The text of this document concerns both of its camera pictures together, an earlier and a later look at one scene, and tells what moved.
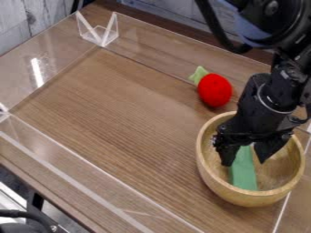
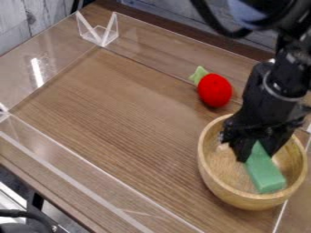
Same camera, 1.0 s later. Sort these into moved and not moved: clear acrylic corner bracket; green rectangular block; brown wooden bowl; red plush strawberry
Moved: green rectangular block
Not moved: red plush strawberry; brown wooden bowl; clear acrylic corner bracket
